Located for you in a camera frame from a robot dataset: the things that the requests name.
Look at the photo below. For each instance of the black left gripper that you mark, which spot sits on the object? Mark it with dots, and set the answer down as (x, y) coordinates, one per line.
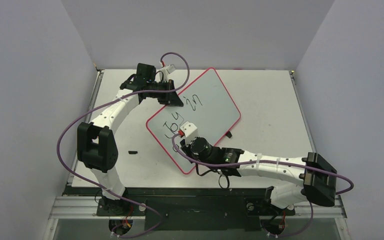
(171, 98)

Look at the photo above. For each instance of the red framed whiteboard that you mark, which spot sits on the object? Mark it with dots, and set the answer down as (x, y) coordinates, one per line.
(207, 104)

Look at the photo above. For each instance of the black marker cap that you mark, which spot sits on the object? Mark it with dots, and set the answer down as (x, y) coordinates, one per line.
(132, 152)

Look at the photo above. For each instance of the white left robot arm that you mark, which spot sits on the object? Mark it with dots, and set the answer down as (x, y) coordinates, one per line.
(96, 144)

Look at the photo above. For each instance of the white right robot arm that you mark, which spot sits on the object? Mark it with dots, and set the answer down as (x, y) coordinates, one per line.
(310, 178)

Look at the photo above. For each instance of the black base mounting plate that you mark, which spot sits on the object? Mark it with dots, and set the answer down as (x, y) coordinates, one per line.
(188, 209)

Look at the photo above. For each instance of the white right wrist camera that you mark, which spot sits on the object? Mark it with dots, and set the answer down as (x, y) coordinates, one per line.
(188, 132)

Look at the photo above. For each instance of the aluminium frame rail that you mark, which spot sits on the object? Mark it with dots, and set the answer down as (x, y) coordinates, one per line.
(86, 207)

